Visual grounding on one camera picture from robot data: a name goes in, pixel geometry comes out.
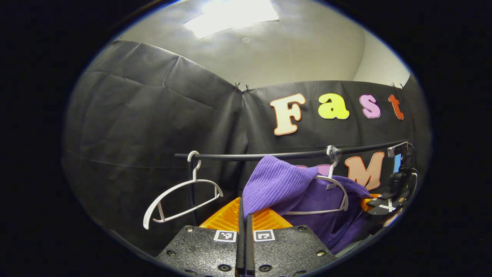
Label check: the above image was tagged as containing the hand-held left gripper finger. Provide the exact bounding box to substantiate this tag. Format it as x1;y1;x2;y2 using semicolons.
246;208;337;277
156;197;245;277

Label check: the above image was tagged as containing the white clothes hanger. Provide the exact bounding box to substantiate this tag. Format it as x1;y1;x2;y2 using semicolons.
143;151;224;230
284;145;349;215

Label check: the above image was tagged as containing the purple knit garment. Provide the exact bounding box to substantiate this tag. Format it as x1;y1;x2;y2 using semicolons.
242;155;372;255

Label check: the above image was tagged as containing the black clothes rack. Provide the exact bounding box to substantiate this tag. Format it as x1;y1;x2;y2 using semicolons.
174;139;411;162

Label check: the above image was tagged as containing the black backdrop cloth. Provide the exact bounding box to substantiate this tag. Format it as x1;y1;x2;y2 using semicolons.
63;38;433;256

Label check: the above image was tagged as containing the ceiling light panel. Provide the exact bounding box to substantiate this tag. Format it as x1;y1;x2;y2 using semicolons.
184;0;279;39

